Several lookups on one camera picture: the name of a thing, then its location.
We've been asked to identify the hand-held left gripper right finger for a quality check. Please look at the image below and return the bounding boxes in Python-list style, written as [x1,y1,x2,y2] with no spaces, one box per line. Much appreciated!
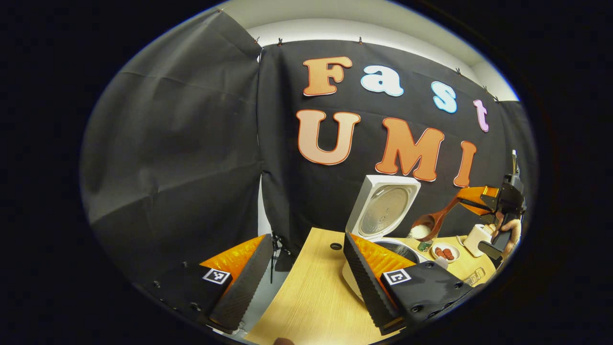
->
[342,232,475,336]

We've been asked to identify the black backdrop cloth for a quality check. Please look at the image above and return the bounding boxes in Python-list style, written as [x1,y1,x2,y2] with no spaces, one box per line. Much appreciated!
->
[80,10,539,288]

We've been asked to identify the white toaster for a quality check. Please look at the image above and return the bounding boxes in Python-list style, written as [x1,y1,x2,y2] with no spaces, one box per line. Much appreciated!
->
[464,224,494,257]

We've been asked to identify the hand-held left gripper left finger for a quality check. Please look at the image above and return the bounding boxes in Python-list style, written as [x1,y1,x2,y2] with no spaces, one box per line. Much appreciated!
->
[144,233,274,335]

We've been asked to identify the white round plate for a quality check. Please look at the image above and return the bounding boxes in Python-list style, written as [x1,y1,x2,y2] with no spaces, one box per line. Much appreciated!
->
[431,242,461,263]

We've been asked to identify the brown wooden spoon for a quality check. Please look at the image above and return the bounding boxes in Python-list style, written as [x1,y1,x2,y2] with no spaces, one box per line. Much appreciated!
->
[412,195,460,242]

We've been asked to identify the white rice cooker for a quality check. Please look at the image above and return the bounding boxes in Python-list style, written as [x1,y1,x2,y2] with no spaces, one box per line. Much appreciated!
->
[341,175,429,302]

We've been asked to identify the black tripod stand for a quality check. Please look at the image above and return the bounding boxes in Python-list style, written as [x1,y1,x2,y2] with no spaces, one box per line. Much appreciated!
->
[269,233,292,284]

